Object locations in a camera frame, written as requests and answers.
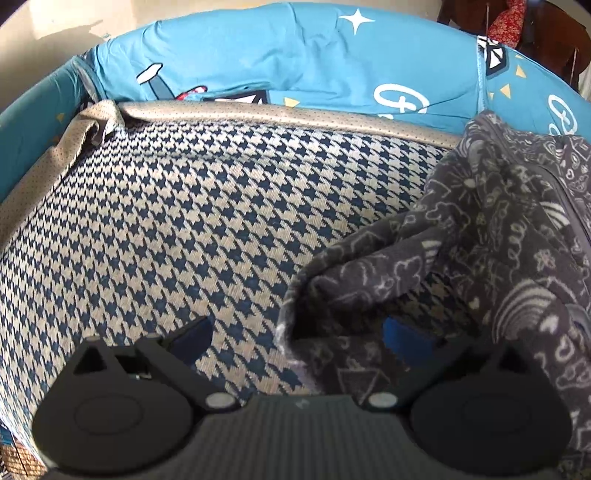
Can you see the blue star print back cushion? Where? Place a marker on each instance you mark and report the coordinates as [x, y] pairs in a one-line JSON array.
[[286, 50]]

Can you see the houndstooth sofa seat cushion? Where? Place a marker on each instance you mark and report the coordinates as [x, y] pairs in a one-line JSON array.
[[184, 221]]

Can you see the teal side cushion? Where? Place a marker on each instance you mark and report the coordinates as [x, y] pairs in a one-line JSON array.
[[37, 120]]

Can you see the dark wooden chair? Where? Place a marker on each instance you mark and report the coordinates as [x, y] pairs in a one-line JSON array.
[[549, 41]]

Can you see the grey doodle print fleece jacket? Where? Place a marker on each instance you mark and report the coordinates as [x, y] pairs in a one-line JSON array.
[[508, 230]]

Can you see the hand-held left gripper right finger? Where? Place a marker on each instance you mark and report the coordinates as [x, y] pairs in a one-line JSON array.
[[406, 342]]

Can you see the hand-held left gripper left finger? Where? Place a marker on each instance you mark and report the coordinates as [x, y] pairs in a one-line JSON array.
[[190, 340]]

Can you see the red patterned cloth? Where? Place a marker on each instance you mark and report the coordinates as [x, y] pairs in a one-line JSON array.
[[505, 21]]

